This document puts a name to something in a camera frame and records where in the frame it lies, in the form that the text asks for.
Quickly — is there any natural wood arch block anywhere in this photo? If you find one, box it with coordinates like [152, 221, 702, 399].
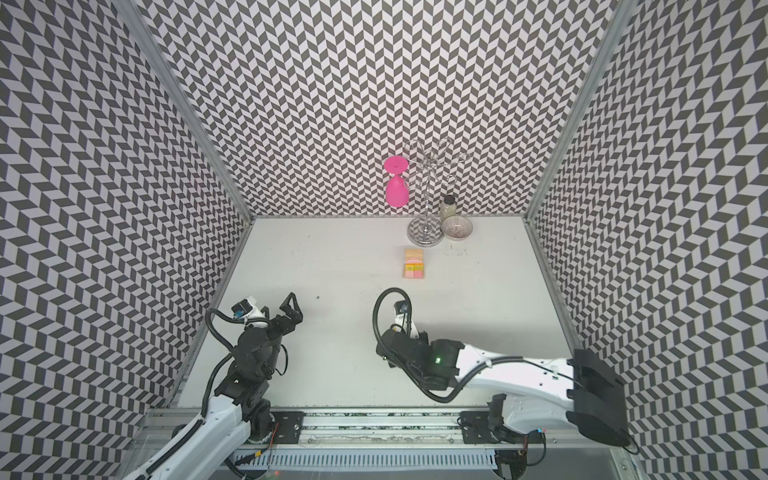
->
[404, 248, 424, 263]

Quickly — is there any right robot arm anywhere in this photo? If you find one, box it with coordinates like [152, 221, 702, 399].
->
[371, 287, 633, 448]

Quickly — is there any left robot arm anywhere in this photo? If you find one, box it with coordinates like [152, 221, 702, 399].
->
[126, 293, 303, 479]

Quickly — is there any chrome glass holder stand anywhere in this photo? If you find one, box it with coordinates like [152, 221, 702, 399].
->
[403, 138, 461, 248]

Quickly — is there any pink striped bowl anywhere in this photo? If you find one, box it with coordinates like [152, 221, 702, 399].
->
[441, 215, 474, 241]

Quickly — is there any pink plastic wine glass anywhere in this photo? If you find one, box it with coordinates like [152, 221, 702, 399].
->
[384, 156, 410, 208]

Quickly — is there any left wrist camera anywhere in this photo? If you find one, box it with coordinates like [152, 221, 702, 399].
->
[231, 296, 265, 323]

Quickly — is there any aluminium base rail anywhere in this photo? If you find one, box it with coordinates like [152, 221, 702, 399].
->
[204, 407, 647, 479]

